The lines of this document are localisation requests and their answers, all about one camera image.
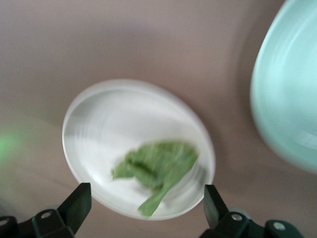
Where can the beige round plate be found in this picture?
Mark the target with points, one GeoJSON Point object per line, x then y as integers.
{"type": "Point", "coordinates": [119, 138]}

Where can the green lettuce leaf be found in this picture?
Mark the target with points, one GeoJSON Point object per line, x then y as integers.
{"type": "Point", "coordinates": [158, 168]}

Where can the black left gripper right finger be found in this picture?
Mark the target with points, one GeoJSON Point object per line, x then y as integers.
{"type": "Point", "coordinates": [214, 205]}

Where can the green round plate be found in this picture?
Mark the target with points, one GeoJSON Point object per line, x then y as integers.
{"type": "Point", "coordinates": [287, 94]}

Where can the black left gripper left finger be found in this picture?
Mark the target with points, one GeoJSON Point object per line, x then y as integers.
{"type": "Point", "coordinates": [78, 205]}

